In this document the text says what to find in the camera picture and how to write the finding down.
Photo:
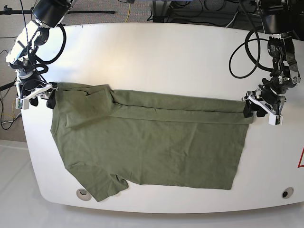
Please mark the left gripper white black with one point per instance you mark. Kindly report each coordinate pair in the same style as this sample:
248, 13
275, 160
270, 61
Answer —
261, 102

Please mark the table grommet hole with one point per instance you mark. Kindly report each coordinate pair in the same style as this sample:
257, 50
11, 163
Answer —
287, 192
83, 195

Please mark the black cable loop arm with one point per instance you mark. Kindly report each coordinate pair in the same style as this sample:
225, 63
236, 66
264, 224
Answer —
60, 25
246, 59

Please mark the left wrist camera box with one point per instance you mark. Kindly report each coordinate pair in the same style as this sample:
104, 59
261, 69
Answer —
275, 119

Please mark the black tripod stand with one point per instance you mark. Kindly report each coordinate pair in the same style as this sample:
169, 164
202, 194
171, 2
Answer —
95, 12

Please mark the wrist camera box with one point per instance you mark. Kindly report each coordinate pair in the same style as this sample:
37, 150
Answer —
22, 103
275, 119

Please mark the olive green T-shirt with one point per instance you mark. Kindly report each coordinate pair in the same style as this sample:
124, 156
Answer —
107, 138

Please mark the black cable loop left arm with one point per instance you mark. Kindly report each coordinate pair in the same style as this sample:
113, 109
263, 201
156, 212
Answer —
246, 59

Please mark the right table grommet hole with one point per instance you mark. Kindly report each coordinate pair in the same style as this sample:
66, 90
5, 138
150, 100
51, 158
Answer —
287, 192

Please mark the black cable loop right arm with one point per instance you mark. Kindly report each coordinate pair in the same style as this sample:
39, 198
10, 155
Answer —
60, 25

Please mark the left table grommet hole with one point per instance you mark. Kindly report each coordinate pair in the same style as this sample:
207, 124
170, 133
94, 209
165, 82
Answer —
83, 195

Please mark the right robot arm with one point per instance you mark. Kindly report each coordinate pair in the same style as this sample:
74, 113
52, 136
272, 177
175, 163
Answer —
22, 55

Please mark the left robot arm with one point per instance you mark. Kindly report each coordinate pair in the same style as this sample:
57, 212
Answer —
279, 18

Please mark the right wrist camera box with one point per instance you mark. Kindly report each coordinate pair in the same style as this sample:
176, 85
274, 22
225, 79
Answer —
22, 103

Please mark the red triangle sticker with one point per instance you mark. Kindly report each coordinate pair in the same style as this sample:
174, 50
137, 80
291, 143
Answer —
301, 161

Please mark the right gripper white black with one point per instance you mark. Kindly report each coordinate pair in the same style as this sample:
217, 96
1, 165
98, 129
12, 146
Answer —
32, 87

